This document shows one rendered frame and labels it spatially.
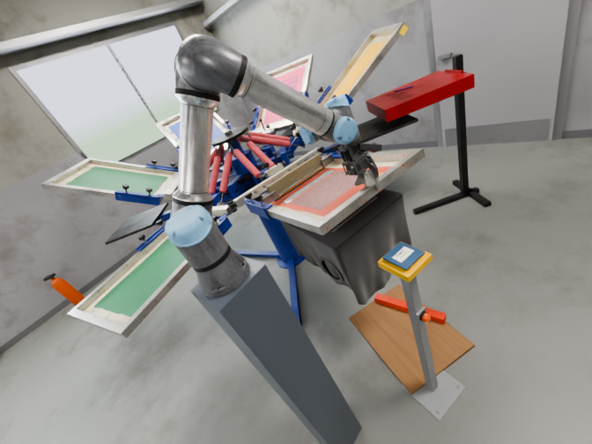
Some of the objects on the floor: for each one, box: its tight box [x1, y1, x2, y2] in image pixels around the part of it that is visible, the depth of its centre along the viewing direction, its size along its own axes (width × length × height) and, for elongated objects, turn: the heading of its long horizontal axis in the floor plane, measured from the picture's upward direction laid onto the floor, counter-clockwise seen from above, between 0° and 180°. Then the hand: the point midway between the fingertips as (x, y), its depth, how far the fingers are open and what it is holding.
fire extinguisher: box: [43, 273, 85, 306], centre depth 341 cm, size 25×25×57 cm
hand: (373, 185), depth 105 cm, fingers closed on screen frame, 4 cm apart
